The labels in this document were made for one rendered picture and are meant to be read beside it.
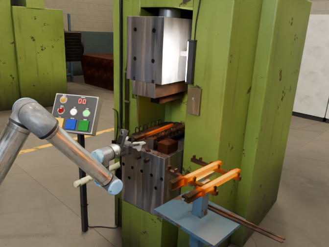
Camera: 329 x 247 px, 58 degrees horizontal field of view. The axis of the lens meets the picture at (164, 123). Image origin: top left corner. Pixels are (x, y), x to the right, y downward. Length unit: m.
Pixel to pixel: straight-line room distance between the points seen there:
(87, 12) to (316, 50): 7.43
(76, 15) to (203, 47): 9.29
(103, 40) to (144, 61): 9.63
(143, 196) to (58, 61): 5.03
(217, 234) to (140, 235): 0.88
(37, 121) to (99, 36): 10.10
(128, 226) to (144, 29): 1.43
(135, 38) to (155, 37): 0.16
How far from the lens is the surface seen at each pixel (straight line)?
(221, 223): 1.66
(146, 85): 1.94
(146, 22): 1.92
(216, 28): 1.81
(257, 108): 2.22
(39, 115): 1.41
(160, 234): 2.20
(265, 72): 2.17
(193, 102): 1.89
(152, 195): 2.08
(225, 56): 1.78
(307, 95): 6.98
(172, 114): 2.45
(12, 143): 1.53
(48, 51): 6.71
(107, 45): 11.64
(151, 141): 2.01
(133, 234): 2.40
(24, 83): 6.64
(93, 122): 2.20
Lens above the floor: 1.70
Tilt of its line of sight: 18 degrees down
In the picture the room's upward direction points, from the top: 3 degrees clockwise
